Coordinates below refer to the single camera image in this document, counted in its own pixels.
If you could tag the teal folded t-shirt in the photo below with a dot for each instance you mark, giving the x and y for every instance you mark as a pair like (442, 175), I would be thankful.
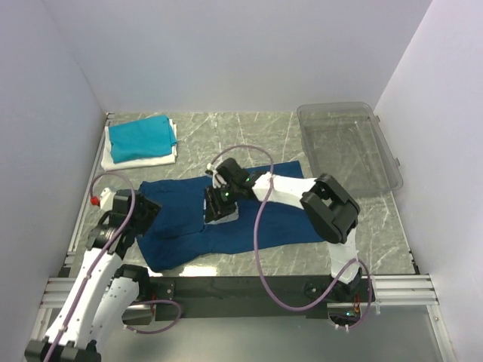
(144, 138)

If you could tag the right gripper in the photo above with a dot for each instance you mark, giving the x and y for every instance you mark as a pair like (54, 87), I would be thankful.
(214, 211)

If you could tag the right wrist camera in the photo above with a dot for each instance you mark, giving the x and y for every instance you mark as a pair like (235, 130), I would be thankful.
(216, 179)

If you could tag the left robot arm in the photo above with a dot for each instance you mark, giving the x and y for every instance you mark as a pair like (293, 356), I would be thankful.
(105, 286)

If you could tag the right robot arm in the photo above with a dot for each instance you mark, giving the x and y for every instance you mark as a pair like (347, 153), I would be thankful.
(331, 210)

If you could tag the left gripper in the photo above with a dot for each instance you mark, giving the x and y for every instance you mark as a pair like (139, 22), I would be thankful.
(150, 210)

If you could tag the black base beam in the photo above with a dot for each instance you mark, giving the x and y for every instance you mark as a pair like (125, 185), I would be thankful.
(224, 297)

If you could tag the clear plastic bin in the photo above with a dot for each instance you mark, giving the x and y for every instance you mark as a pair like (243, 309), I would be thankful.
(345, 140)

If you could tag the white folded t-shirt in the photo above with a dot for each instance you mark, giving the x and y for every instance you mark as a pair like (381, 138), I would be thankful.
(108, 165)

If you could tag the dark blue t-shirt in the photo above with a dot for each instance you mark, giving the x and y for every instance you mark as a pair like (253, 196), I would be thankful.
(179, 234)

